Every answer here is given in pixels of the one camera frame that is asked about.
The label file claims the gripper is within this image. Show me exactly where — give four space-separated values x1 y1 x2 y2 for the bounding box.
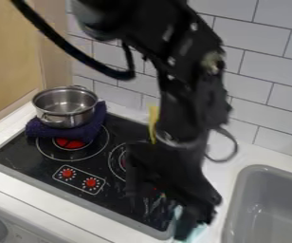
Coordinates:
122 139 224 242

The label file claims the toy stove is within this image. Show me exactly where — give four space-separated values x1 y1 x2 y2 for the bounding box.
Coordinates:
0 111 185 241

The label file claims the yellow toy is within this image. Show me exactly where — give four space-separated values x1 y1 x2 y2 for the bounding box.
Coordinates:
146 105 162 145

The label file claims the dark blue cloth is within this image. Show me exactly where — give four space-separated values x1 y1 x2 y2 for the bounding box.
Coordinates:
24 100 108 144

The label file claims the toy sink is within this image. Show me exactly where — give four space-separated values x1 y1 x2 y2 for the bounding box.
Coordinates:
220 164 292 243

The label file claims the silver pot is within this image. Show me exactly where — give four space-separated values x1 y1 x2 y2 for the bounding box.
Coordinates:
30 84 100 129

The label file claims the wooden board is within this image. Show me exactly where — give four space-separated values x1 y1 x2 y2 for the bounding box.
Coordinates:
0 0 76 128

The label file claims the thin black cable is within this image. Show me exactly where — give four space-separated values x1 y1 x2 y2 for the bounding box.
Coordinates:
203 125 240 163

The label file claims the thick black cable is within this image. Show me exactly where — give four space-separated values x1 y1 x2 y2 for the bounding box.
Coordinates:
10 0 137 82

